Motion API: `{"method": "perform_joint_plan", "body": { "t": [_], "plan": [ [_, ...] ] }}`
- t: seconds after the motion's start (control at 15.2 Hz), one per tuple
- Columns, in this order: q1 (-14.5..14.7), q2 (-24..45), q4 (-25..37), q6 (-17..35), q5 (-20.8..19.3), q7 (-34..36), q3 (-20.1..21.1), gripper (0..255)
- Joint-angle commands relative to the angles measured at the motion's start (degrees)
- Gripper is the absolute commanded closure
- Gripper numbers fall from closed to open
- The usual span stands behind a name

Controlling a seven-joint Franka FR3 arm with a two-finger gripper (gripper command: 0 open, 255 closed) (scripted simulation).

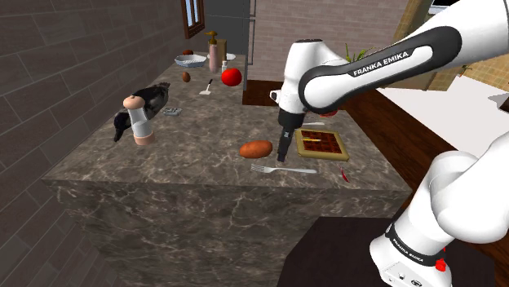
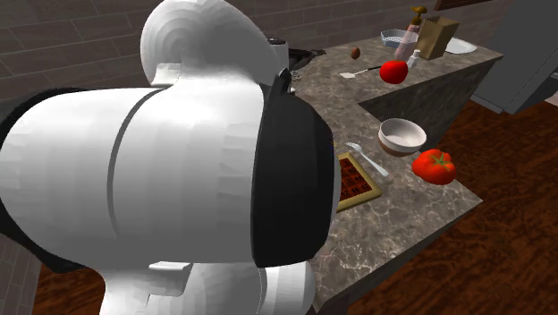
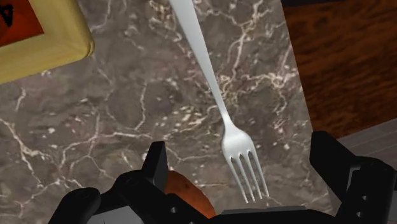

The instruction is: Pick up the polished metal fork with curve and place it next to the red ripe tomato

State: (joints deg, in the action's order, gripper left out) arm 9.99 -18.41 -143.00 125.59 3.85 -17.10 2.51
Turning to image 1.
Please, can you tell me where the square brown waffle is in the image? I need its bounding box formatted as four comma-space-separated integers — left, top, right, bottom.
294, 127, 351, 163

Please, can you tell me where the orange-brown potato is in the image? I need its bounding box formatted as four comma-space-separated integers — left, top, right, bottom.
238, 139, 274, 160

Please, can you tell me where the silver fork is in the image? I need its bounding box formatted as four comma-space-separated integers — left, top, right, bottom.
250, 163, 318, 175

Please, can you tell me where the red tomato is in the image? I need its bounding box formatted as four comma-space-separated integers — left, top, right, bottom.
220, 67, 244, 87

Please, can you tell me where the white plate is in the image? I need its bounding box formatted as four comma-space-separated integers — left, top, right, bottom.
206, 51, 237, 62

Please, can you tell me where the green potted plant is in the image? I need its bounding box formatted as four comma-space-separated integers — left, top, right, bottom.
343, 42, 375, 64

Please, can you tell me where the tan box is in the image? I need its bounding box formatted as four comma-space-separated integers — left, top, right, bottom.
215, 38, 228, 61

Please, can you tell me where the pink soap dispenser bottle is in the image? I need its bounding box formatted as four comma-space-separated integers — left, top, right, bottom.
204, 30, 221, 74

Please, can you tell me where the grey refrigerator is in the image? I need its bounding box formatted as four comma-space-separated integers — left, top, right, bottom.
204, 0, 258, 81

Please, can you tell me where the white fluted pie dish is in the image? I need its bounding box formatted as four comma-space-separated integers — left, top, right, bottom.
174, 54, 202, 68

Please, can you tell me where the black bird figure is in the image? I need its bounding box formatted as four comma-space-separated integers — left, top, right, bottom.
113, 82, 172, 144

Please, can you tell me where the dark robot stand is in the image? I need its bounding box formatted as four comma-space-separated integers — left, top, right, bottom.
277, 216, 499, 287

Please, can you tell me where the wooden framed window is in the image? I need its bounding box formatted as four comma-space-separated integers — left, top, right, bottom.
180, 0, 206, 40

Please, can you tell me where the clear grinder with pink ends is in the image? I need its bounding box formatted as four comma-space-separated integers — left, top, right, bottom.
122, 95, 157, 147

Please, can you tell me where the white spatula with black handle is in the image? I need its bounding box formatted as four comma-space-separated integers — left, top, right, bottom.
198, 77, 215, 96

